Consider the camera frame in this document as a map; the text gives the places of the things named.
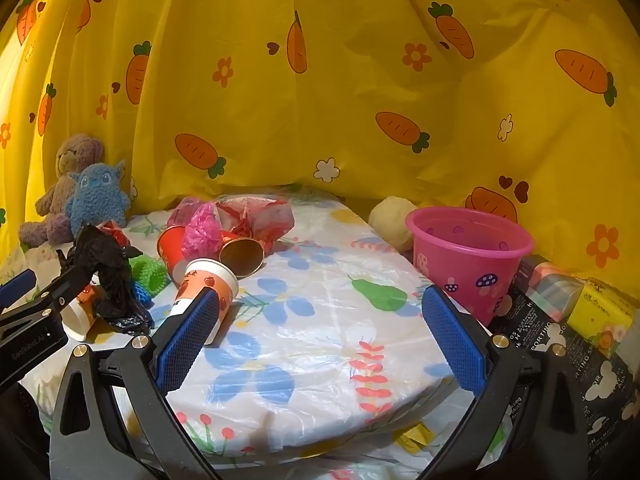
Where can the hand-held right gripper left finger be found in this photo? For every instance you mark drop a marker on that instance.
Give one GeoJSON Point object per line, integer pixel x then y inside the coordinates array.
{"type": "Point", "coordinates": [187, 340]}

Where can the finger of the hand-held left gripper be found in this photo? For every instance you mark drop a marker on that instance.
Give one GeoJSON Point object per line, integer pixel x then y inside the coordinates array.
{"type": "Point", "coordinates": [65, 290]}
{"type": "Point", "coordinates": [15, 284]}

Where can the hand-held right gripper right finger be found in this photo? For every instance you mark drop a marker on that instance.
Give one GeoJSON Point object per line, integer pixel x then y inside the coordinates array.
{"type": "Point", "coordinates": [455, 340]}

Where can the white orange print paper cup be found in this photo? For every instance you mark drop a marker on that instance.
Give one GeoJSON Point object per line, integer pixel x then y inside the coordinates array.
{"type": "Point", "coordinates": [210, 280]}
{"type": "Point", "coordinates": [77, 319]}

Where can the black plastic bag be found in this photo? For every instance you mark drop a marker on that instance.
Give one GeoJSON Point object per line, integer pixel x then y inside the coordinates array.
{"type": "Point", "coordinates": [107, 270]}

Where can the blue knitted strip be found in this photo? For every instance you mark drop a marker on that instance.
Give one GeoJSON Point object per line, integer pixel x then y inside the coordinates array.
{"type": "Point", "coordinates": [141, 294]}

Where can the pink plastic bucket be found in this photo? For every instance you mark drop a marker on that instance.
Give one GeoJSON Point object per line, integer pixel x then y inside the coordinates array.
{"type": "Point", "coordinates": [465, 270]}

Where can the red patterned wrapper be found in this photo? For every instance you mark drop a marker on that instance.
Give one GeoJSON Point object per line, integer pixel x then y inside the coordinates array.
{"type": "Point", "coordinates": [114, 232]}

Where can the green mesh sleeve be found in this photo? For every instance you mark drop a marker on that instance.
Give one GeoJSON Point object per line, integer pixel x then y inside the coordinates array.
{"type": "Point", "coordinates": [147, 270]}

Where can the plain red paper cup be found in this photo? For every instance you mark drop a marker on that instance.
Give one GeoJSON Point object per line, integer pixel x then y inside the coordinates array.
{"type": "Point", "coordinates": [172, 250]}

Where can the red gold print paper cup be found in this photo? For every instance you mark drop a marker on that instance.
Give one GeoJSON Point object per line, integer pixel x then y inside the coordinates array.
{"type": "Point", "coordinates": [240, 258]}

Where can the pink mesh bag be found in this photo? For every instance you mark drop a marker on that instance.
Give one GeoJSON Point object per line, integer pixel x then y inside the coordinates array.
{"type": "Point", "coordinates": [202, 234]}

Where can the pink clear plastic bag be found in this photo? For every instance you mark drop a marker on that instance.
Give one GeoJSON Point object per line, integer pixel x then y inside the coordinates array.
{"type": "Point", "coordinates": [182, 212]}

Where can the clear red plastic bag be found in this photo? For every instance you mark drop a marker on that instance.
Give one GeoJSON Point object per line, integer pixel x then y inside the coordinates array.
{"type": "Point", "coordinates": [270, 220]}

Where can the blue plush monster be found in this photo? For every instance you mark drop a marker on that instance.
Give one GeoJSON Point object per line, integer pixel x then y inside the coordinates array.
{"type": "Point", "coordinates": [97, 195]}

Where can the pastel striped box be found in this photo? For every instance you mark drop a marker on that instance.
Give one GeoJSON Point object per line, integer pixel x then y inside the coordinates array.
{"type": "Point", "coordinates": [550, 285]}

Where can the floral plastic tablecloth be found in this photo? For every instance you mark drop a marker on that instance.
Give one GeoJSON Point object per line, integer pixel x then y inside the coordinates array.
{"type": "Point", "coordinates": [310, 320]}

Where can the cream plush ball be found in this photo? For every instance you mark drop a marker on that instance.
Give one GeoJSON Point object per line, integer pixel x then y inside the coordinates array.
{"type": "Point", "coordinates": [392, 220]}

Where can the purple teddy bear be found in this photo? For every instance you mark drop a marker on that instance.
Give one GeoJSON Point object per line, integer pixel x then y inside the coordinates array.
{"type": "Point", "coordinates": [75, 152]}

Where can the yellow tissue pack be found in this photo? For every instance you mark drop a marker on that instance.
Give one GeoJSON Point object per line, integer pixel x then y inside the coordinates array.
{"type": "Point", "coordinates": [600, 310]}

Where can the yellow carrot print curtain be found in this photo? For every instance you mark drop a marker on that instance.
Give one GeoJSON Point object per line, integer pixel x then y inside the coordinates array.
{"type": "Point", "coordinates": [350, 85]}

